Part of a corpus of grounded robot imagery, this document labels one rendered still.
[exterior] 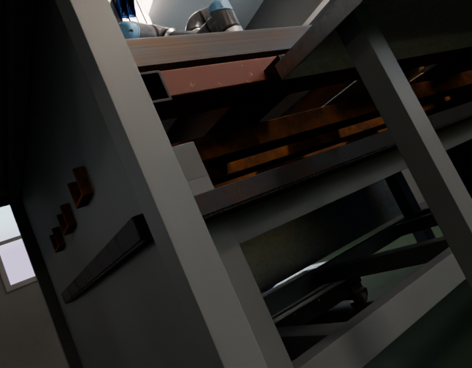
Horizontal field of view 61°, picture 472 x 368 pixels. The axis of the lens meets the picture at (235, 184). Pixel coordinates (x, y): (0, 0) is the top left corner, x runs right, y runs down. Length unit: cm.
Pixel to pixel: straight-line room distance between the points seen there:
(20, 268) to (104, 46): 409
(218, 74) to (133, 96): 33
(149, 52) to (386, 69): 37
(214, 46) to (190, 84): 11
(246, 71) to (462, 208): 42
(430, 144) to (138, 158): 41
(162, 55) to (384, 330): 61
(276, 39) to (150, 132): 51
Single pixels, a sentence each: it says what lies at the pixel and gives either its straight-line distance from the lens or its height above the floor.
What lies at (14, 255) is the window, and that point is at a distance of 449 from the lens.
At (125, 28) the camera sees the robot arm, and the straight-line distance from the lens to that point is 169.
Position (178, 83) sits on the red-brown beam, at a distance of 69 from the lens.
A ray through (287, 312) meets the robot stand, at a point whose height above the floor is 15.
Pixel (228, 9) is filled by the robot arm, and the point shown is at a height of 118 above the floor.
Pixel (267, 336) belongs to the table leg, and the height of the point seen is 36.
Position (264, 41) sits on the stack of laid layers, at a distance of 84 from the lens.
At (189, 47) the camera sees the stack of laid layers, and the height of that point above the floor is 84.
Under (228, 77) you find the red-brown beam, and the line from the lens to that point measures 74.
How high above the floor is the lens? 50
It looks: 8 degrees up
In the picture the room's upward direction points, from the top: 24 degrees counter-clockwise
